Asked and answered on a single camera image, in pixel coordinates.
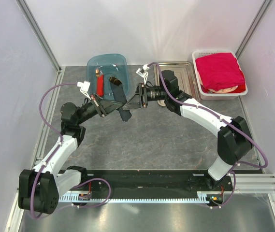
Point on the white plastic basket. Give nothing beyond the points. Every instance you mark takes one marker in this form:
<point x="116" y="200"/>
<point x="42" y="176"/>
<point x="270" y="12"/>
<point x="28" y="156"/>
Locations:
<point x="212" y="96"/>

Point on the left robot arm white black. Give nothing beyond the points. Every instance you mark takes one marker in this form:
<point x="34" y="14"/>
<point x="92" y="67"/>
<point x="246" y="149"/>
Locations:
<point x="41" y="187"/>

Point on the aluminium frame rail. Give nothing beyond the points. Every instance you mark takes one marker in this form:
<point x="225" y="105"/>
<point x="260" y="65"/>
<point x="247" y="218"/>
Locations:
<point x="255" y="184"/>

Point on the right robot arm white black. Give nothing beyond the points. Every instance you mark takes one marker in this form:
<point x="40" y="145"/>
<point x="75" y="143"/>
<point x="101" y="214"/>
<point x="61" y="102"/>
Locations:
<point x="233" y="135"/>

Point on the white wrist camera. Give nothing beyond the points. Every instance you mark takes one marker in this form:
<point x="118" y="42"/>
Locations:
<point x="143" y="72"/>
<point x="84" y="88"/>

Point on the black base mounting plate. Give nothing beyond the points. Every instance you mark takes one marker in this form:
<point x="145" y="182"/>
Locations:
<point x="152" y="184"/>

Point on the slotted grey cable duct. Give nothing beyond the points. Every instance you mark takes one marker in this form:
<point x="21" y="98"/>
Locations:
<point x="76" y="197"/>

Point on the red folded cloth stack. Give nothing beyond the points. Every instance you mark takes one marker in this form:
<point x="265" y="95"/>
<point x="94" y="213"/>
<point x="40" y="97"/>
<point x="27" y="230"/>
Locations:
<point x="220" y="73"/>

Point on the blue transparent plastic container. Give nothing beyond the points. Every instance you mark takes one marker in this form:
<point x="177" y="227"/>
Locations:
<point x="110" y="65"/>

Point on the stainless steel tray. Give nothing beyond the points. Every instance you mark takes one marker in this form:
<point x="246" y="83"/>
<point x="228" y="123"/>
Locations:
<point x="186" y="78"/>

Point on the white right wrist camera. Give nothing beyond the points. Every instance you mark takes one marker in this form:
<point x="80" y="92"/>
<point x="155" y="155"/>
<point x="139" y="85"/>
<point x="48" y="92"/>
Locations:
<point x="143" y="72"/>

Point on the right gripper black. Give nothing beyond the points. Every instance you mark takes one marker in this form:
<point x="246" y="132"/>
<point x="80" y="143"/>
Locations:
<point x="139" y="99"/>

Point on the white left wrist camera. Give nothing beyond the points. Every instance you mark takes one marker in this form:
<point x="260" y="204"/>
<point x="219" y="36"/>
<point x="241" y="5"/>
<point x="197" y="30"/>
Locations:
<point x="84" y="88"/>

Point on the black paper napkin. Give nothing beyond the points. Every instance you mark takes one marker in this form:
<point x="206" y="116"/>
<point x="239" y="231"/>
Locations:
<point x="120" y="96"/>

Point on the gold fork green handle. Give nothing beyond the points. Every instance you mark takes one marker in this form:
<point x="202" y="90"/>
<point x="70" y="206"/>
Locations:
<point x="113" y="80"/>

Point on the red rolled napkin with cutlery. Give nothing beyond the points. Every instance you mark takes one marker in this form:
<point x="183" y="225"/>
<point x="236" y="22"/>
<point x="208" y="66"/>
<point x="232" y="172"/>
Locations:
<point x="99" y="83"/>

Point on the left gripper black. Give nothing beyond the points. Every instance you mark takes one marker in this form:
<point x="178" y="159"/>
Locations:
<point x="103" y="107"/>

